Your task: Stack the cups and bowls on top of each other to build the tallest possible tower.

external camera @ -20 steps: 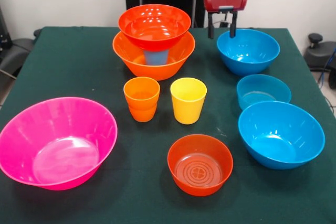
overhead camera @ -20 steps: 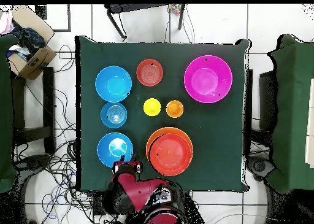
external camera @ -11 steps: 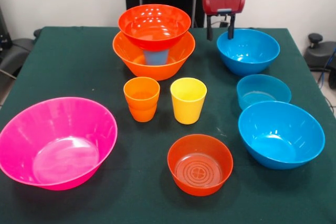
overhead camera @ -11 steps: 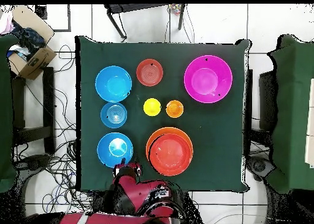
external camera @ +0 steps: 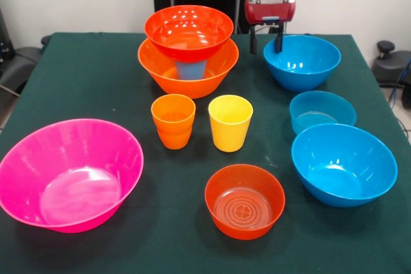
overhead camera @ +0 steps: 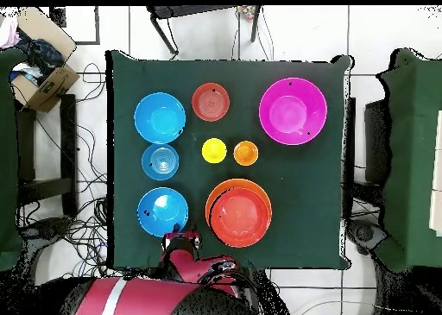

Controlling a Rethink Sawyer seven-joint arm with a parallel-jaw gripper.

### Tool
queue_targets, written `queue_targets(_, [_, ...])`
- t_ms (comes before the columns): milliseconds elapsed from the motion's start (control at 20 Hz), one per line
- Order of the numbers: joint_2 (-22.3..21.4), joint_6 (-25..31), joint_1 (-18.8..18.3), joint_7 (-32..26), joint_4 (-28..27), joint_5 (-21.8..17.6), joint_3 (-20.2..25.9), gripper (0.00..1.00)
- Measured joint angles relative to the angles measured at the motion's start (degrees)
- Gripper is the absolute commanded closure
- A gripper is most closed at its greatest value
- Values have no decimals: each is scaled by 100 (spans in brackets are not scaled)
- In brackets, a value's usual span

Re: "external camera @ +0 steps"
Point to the small teal blue bowl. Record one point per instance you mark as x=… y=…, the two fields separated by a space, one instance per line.
x=321 y=110

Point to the large pink bowl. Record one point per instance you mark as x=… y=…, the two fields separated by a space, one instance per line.
x=70 y=171

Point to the small red bowl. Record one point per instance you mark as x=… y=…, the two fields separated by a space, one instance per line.
x=244 y=210

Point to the wide red bowl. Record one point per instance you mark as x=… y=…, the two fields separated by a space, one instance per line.
x=180 y=36

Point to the large orange bowl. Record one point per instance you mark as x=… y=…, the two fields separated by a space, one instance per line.
x=192 y=89

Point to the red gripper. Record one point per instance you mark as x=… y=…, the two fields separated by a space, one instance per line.
x=269 y=11

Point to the dark green table cloth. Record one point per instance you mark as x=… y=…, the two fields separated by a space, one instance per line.
x=180 y=251

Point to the black pedestal leg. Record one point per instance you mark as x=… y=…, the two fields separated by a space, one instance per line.
x=390 y=68
x=19 y=62

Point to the orange cup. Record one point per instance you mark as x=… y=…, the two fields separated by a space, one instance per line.
x=173 y=116
x=175 y=142

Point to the large blue bowl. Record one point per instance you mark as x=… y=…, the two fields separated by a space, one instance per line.
x=305 y=75
x=343 y=165

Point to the blue cup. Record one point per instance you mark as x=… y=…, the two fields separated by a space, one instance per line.
x=191 y=70

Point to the yellow cup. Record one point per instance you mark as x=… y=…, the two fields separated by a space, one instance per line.
x=230 y=133

